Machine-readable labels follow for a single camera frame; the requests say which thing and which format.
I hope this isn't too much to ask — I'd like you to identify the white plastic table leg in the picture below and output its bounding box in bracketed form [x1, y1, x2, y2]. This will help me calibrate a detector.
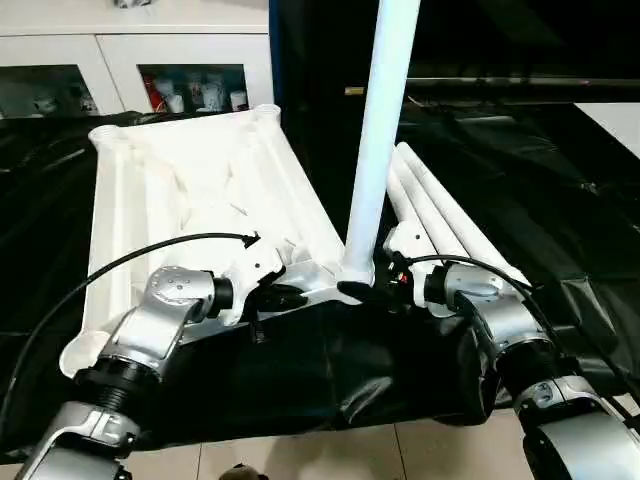
[341, 0, 421, 287]
[395, 141, 534, 290]
[386, 169, 427, 237]
[391, 153, 470, 262]

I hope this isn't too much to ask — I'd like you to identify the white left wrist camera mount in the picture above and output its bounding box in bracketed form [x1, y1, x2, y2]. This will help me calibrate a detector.
[214, 241, 287, 328]

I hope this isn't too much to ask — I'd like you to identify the white cabinet with glass doors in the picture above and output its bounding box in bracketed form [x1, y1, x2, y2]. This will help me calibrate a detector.
[0, 9, 275, 119]

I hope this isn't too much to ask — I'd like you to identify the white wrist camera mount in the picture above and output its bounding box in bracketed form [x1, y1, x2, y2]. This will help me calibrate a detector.
[214, 241, 287, 328]
[383, 221, 454, 319]

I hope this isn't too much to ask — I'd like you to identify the black plastic mat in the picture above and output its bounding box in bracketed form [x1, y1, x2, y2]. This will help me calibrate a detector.
[0, 98, 640, 462]

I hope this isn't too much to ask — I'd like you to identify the dark rounded robot body part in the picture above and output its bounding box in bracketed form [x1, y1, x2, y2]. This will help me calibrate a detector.
[218, 461, 272, 480]

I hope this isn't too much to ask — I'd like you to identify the white plastic table top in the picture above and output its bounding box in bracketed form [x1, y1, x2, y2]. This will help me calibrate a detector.
[58, 103, 377, 379]

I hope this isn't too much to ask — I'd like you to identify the white flat board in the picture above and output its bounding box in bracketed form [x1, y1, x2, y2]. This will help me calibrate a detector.
[572, 101, 640, 158]

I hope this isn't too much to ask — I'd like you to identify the red bottle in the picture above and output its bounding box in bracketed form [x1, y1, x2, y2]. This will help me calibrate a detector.
[143, 74, 162, 110]

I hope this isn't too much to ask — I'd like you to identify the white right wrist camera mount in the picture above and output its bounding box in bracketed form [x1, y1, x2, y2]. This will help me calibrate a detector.
[383, 221, 454, 319]

